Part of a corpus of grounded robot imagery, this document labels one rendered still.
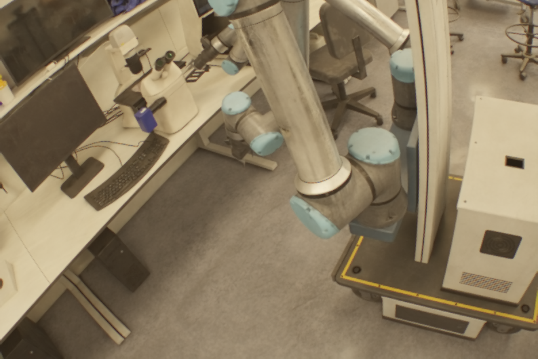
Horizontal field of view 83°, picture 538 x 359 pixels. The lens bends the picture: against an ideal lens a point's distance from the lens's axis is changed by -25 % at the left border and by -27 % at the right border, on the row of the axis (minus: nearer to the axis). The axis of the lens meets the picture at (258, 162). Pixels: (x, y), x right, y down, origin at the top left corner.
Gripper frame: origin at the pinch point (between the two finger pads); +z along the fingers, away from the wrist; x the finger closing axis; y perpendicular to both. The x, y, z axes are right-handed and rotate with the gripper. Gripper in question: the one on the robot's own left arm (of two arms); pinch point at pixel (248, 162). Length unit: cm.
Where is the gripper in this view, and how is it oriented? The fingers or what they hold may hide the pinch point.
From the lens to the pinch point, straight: 153.0
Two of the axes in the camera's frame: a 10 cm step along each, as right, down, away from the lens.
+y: -8.1, -5.0, 3.1
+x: -5.9, 7.2, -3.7
